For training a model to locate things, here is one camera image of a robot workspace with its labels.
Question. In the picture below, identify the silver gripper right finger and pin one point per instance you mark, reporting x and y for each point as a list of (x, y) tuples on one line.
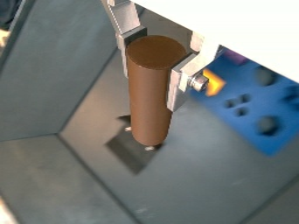
[(186, 72)]

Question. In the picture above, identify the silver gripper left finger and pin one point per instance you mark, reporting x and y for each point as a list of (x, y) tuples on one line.
[(124, 19)]

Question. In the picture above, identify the brown wooden cylinder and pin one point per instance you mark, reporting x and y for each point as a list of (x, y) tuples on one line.
[(150, 55)]

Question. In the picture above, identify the blue foam shape-sorter board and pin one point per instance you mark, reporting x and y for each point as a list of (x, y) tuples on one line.
[(257, 103)]

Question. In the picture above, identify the yellow notched block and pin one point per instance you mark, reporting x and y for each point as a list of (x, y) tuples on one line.
[(214, 84)]

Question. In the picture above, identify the purple rectangular block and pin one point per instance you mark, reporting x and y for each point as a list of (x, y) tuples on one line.
[(235, 57)]

